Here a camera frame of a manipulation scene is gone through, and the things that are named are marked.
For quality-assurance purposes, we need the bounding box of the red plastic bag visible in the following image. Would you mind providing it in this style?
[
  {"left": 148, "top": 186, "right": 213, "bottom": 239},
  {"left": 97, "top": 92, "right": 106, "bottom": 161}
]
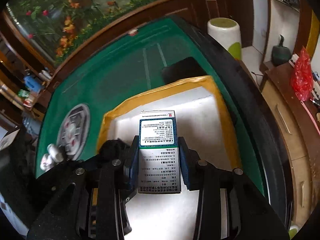
[{"left": 290, "top": 47, "right": 313, "bottom": 101}]

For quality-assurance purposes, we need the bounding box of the wooden side cabinet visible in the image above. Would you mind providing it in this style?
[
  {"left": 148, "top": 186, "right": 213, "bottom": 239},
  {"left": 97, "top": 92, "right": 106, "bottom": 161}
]
[{"left": 261, "top": 63, "right": 319, "bottom": 228}]

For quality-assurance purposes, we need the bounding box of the dark green vase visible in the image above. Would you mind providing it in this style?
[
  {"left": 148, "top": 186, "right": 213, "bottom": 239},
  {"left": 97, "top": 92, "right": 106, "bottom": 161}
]
[{"left": 271, "top": 35, "right": 292, "bottom": 67}]

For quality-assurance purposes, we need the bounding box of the mahjong table centre dice panel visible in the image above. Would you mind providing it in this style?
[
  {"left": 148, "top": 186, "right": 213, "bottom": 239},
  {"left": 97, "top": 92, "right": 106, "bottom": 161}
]
[{"left": 56, "top": 103, "right": 91, "bottom": 160}]

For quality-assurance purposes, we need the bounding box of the blue thermos jug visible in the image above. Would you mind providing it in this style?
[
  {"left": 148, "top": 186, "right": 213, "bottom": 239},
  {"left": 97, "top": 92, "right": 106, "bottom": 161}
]
[{"left": 24, "top": 75, "right": 43, "bottom": 93}]

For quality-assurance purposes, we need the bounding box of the flower mural glass panel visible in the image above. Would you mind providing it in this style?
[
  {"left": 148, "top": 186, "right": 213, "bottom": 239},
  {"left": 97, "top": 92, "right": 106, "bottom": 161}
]
[{"left": 6, "top": 0, "right": 157, "bottom": 66}]

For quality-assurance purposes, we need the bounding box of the white green cylindrical stool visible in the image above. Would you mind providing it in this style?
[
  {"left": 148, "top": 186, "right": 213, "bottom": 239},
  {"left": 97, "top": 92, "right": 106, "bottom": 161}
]
[{"left": 207, "top": 17, "right": 242, "bottom": 60}]

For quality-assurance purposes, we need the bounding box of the white green medicine box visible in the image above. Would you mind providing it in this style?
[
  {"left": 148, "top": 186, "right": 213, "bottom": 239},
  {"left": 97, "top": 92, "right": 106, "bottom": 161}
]
[{"left": 138, "top": 110, "right": 181, "bottom": 194}]

